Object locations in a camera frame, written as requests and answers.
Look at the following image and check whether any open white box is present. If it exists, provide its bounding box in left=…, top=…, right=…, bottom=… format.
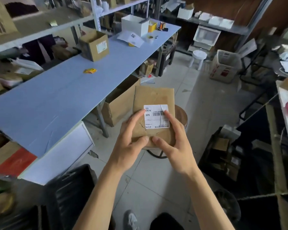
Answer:
left=121, top=14, right=150, bottom=37

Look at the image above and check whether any white round plastic stool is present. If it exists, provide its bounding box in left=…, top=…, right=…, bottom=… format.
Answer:
left=189, top=50, right=208, bottom=71

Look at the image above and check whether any white paper sheet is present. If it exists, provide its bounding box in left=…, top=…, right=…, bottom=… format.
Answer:
left=117, top=30, right=144, bottom=48

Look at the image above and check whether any round wooden stool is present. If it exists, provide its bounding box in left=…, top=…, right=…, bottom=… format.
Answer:
left=144, top=105, right=188, bottom=159

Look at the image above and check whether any dark metal shelf rack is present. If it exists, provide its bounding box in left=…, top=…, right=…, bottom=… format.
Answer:
left=156, top=0, right=275, bottom=55

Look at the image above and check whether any white metal shelf rack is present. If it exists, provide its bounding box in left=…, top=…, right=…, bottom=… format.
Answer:
left=0, top=0, right=150, bottom=56

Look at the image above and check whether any person's grey shoe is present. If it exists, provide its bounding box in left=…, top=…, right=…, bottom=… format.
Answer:
left=124, top=210, right=140, bottom=230

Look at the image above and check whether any person's left hand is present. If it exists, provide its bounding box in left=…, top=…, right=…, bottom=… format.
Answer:
left=108, top=109, right=150, bottom=175

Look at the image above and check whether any black plastic crate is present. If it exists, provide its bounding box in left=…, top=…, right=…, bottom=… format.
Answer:
left=44, top=164, right=99, bottom=230

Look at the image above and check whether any large brown corrugated carton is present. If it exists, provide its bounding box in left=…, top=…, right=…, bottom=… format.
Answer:
left=0, top=0, right=18, bottom=38

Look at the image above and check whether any small white open carton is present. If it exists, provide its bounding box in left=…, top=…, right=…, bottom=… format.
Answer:
left=177, top=4, right=195, bottom=20

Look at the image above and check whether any person's right hand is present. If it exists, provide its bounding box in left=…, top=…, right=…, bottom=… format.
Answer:
left=152, top=110, right=199, bottom=176

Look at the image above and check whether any small labelled cardboard box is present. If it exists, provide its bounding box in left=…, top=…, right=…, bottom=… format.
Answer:
left=78, top=30, right=110, bottom=62

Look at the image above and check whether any open brown cardboard box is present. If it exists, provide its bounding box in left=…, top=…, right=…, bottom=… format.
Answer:
left=101, top=75, right=141, bottom=127

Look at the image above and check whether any white red printed carton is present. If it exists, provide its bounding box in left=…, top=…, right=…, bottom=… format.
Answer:
left=209, top=50, right=242, bottom=84

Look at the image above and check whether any brown cardboard parcel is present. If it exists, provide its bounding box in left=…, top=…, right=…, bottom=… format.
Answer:
left=131, top=86, right=176, bottom=149

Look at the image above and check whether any person's right forearm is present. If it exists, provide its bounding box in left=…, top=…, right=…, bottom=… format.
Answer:
left=180, top=166, right=236, bottom=230

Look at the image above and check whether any white shipping label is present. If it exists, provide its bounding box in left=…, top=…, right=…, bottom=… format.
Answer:
left=144, top=104, right=170, bottom=130

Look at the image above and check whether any white plastic drawer bin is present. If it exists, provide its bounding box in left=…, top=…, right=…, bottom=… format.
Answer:
left=188, top=25, right=221, bottom=52

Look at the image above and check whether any dark bin of boxes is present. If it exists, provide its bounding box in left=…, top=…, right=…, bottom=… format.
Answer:
left=198, top=124, right=274, bottom=197

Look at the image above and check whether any red orange flat carton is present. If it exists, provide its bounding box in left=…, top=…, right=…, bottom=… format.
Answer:
left=0, top=147, right=38, bottom=177

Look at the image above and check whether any person's left forearm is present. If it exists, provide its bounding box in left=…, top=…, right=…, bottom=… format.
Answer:
left=72, top=162, right=126, bottom=230

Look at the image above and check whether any person's black trouser leg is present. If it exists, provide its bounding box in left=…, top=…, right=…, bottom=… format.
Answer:
left=150, top=212, right=185, bottom=230

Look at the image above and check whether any wooden frame rack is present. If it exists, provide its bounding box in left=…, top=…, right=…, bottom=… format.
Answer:
left=236, top=79, right=288, bottom=230

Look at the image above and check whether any long blue work table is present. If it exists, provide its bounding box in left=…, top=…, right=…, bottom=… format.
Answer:
left=0, top=19, right=181, bottom=158

